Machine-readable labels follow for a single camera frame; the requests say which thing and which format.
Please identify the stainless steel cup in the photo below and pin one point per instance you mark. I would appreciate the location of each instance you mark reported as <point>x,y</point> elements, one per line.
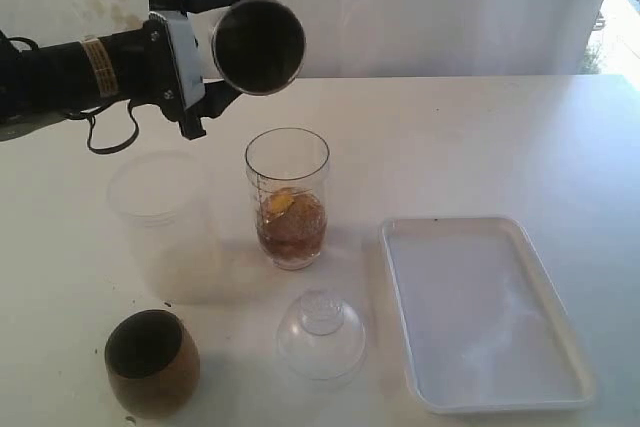
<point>258,46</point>

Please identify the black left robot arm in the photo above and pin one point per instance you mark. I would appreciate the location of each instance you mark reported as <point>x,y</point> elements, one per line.
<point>41,86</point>

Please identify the brown wooden cup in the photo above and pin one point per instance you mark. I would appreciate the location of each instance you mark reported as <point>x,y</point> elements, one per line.
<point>152,364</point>

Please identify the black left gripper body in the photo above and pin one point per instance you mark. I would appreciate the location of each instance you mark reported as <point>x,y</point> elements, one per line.
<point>164,88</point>

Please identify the white rectangular tray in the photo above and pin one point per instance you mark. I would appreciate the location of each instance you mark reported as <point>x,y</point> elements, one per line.
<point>484,329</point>

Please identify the translucent plastic cup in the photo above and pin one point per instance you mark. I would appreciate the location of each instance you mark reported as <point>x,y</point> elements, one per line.
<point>161,199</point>

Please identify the clear plastic shaker cup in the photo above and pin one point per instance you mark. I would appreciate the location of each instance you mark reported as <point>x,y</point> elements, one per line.
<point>287,170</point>

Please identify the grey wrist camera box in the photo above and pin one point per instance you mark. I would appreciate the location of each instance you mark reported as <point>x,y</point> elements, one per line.
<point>184,55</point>

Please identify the clear dome shaker lid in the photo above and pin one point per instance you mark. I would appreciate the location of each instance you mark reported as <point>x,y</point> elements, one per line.
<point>321,336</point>

